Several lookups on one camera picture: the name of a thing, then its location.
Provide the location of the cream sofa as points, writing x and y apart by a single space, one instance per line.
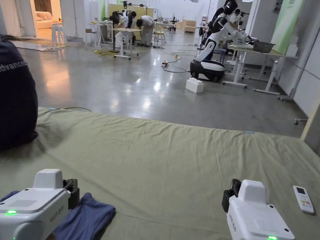
43 17

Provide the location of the white foam block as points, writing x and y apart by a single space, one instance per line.
194 85

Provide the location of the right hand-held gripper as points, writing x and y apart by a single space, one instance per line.
252 215

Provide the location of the black standing fan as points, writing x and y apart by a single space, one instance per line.
114 17

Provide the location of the white desk with grey basin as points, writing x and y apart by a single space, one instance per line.
260 51

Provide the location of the bed with pale green sheet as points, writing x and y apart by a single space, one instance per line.
155 160

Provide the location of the wooden crate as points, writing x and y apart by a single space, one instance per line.
190 26

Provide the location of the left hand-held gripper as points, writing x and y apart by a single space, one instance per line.
30 215

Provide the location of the dark blue garment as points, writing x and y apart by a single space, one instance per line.
87 220

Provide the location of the white and black humanoid robot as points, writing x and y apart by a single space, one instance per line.
208 66

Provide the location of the white remote control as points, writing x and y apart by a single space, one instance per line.
303 199

